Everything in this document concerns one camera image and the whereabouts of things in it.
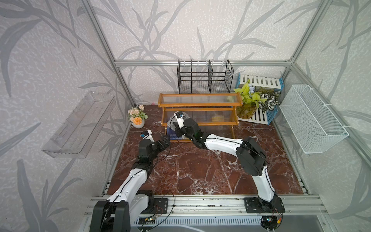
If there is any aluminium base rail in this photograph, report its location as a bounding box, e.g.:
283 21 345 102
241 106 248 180
83 194 328 218

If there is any white and blue slatted crate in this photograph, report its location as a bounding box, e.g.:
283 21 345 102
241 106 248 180
234 74 284 125

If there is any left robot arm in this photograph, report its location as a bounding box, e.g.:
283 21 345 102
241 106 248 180
90 135 171 232

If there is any green potted plant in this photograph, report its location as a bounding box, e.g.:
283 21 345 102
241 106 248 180
234 81 267 119

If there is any white wire basket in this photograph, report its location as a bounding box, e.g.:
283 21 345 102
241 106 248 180
280 85 349 154

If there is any clear acrylic wall shelf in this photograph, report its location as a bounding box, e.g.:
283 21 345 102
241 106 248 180
42 91 117 159

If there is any black wire file rack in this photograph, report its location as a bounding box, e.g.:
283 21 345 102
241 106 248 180
177 60 234 94

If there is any orange wooden bookshelf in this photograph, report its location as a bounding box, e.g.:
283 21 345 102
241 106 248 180
158 93 243 142

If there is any spotted leaf plant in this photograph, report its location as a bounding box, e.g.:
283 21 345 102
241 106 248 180
259 89 281 112

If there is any flower pot with orange flowers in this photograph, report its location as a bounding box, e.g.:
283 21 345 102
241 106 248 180
128 105 148 129

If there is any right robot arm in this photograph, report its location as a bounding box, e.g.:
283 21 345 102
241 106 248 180
170 113 286 215

